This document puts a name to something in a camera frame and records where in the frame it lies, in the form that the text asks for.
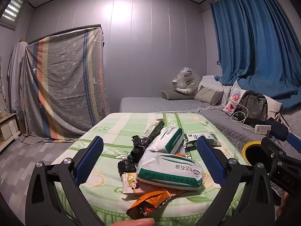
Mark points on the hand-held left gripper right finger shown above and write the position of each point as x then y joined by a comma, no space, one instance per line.
210,160

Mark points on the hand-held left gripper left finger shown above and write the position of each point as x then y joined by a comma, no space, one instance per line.
90,160

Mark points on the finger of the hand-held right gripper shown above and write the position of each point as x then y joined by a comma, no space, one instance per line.
295,141
270,147

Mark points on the yellow-rimmed trash bin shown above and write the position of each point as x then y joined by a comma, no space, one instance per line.
245,147

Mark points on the black plastic bag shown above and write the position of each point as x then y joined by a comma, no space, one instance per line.
127,166
141,146

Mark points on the large white green plastic bag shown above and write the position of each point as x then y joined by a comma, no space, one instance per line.
164,169

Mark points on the white green tissue packet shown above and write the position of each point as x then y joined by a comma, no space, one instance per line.
167,139

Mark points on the green toothpaste box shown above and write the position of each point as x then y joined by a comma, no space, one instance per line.
154,128

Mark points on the orange snack wrapper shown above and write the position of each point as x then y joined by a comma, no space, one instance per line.
145,204

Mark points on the person's right hand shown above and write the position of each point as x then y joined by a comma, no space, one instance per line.
283,202

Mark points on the person's left hand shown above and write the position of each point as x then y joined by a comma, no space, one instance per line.
134,222

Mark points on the white power strip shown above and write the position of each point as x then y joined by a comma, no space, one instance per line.
262,129

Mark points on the dark blue cloth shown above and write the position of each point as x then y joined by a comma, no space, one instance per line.
277,128

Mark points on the green white carton box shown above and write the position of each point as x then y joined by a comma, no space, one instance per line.
191,137

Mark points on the green printed tablecloth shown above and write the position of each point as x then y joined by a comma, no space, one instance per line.
112,127

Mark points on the plain white pillow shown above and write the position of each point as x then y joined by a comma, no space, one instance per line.
274,107

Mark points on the dark green backpack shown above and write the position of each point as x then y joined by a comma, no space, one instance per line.
254,106

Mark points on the pink cartoon packet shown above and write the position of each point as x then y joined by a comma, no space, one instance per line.
130,183

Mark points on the baby print pillow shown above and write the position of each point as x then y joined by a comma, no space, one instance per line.
234,101

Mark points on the olive cushion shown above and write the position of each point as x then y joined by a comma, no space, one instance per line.
207,95

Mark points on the grey pillow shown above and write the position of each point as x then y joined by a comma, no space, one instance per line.
171,95

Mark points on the white quilted pillow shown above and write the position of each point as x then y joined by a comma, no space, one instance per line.
211,81

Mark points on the plastic-wrapped plush tiger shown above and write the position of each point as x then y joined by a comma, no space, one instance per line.
188,82

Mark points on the striped floral sheet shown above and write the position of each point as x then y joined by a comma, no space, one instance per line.
65,80

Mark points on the blue curtain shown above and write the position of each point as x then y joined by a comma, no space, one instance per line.
254,40

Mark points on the hanging grey cloth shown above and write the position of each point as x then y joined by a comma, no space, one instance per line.
16,75

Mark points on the window blind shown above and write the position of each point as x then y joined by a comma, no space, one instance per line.
11,10

